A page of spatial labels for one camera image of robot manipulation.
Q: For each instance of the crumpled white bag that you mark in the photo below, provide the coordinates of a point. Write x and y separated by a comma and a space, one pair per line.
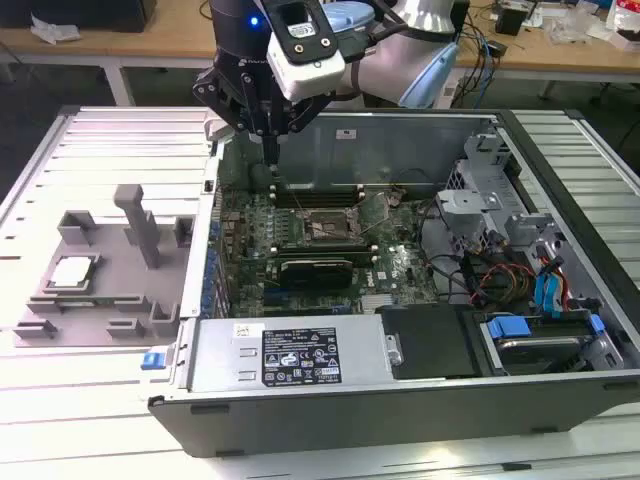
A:
52, 31

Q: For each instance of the red white package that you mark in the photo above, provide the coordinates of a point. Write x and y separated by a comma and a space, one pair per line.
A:
625, 20

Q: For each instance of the pale grey case latch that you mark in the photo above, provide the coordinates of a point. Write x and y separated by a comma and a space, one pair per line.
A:
217, 131

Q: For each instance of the grey power supply unit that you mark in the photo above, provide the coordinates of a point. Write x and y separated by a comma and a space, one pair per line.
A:
220, 355

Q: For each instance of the black round speaker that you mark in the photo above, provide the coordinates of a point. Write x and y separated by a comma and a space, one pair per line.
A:
257, 177

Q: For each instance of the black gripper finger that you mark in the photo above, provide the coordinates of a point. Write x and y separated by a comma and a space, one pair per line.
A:
305, 117
220, 97

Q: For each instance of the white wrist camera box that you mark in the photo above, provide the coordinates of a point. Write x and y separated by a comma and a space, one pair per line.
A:
310, 75

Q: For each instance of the black PC case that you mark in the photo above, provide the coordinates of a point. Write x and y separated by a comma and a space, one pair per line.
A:
350, 425

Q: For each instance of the blue case latch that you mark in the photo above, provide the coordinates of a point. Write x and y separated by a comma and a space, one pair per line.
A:
152, 361

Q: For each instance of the wide black equipment box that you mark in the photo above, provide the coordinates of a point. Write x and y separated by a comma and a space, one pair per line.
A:
75, 12

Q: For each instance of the CPU socket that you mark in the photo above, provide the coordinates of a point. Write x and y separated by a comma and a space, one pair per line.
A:
327, 226

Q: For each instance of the small black adapter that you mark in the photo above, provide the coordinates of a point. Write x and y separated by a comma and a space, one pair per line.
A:
497, 48

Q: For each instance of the coin battery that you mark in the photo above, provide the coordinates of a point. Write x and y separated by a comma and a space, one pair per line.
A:
396, 199

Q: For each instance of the white label sticker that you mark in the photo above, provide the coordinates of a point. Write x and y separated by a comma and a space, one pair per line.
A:
346, 133

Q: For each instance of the silver CPU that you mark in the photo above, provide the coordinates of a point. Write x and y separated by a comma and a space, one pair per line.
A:
72, 272

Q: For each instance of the silver chipset heatsink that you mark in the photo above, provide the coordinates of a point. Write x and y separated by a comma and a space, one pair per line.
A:
378, 303

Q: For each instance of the clear plastic bags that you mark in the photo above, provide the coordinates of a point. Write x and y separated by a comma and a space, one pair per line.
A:
575, 22

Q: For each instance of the hard disk in blue carrier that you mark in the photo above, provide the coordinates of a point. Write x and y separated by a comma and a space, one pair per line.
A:
540, 350

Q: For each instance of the green motherboard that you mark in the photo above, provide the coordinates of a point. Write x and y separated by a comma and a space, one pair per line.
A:
400, 245

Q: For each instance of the black RAM slot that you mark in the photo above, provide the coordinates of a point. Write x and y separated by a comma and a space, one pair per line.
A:
325, 245
320, 193
325, 254
320, 188
320, 204
320, 198
362, 259
325, 250

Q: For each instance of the grey metal drive cage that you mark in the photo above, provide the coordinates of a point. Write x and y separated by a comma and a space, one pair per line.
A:
467, 202

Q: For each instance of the green RAM stick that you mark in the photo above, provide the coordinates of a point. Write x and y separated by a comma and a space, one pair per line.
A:
100, 301

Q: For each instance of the black plastic shroud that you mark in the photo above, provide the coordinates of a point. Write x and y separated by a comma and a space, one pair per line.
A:
430, 345

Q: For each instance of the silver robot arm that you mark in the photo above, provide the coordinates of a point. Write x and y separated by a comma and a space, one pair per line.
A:
385, 75

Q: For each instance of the black graphics card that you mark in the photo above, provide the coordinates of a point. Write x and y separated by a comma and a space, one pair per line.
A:
315, 275

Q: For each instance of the wooden desk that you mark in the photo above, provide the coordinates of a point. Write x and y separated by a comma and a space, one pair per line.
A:
175, 40

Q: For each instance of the grey parts rack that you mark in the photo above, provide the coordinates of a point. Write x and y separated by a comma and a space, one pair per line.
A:
120, 290

